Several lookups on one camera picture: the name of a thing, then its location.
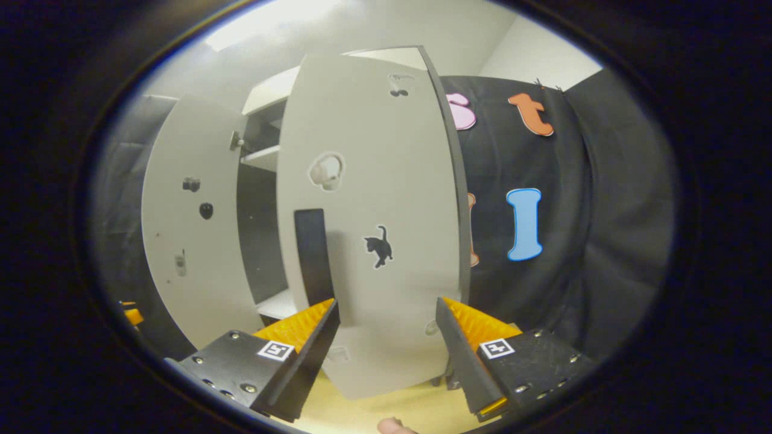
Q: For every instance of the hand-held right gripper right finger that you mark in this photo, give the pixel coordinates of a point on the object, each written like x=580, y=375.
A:
x=464, y=361

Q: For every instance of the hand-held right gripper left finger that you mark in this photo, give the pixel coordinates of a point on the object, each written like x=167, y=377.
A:
x=307, y=361

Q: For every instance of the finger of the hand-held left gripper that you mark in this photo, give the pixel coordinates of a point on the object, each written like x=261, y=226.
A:
x=134, y=316

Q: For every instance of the white cabinet door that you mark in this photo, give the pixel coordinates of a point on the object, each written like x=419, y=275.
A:
x=386, y=181
x=199, y=271

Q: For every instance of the white cabinet drawer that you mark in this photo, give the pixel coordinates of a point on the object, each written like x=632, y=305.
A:
x=271, y=90

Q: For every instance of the black backdrop cloth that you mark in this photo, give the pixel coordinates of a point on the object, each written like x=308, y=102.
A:
x=603, y=211
x=120, y=211

